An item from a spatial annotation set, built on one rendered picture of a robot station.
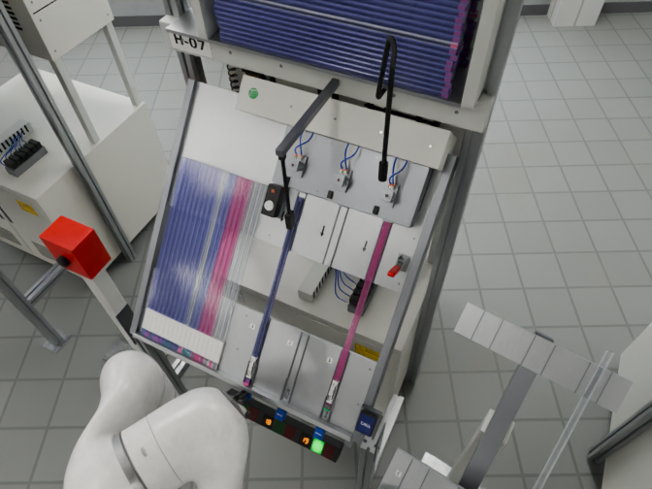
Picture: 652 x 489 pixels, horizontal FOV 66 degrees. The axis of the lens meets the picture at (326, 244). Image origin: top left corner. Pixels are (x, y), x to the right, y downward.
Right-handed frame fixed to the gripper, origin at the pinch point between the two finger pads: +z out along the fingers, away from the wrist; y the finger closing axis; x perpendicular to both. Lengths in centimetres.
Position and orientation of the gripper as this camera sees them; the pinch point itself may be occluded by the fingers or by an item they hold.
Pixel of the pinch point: (240, 399)
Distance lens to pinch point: 138.0
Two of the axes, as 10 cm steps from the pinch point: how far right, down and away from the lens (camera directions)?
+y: 9.0, 3.3, -2.9
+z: 3.3, -0.9, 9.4
